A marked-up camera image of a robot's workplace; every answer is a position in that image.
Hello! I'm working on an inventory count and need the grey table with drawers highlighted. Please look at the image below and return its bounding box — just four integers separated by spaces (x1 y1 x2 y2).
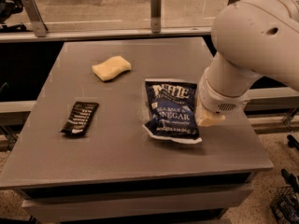
1 37 272 223

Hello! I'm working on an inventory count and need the blue kettle chip bag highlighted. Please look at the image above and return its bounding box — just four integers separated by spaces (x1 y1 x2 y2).
143 79 202 145

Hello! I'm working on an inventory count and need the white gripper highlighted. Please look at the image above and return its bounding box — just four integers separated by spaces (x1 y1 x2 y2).
194 67 250 128

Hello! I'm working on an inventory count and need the left metal railing bracket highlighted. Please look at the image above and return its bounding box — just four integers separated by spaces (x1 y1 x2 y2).
21 0 48 37

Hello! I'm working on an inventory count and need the yellow sponge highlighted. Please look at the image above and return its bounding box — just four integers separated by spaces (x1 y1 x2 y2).
92 56 132 81

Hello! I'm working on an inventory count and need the black rxbar chocolate wrapper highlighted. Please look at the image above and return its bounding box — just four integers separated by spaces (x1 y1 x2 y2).
61 101 99 136

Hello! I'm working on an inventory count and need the black wire basket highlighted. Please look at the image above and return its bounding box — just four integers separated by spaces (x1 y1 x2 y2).
270 187 299 224

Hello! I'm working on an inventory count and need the middle metal railing bracket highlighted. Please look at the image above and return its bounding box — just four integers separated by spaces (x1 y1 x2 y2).
150 0 162 33

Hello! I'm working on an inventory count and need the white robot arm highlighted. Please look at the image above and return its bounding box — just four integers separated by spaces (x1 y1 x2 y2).
195 0 299 127

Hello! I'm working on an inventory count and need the black office chair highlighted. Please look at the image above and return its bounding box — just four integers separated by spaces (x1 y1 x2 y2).
0 0 26 33

